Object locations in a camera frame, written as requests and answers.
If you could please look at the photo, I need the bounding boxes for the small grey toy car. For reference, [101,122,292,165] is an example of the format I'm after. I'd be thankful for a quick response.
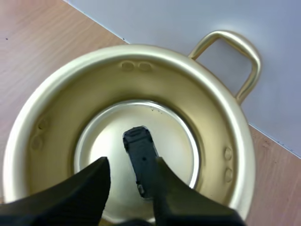
[123,126,160,199]

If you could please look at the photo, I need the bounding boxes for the gold pot with two handles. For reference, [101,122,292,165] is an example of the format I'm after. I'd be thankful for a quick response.
[0,30,261,226]

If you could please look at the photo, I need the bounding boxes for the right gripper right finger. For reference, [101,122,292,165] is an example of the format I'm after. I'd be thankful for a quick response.
[151,156,247,226]

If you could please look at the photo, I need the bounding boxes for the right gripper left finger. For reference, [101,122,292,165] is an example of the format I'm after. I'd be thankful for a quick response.
[0,156,111,226]

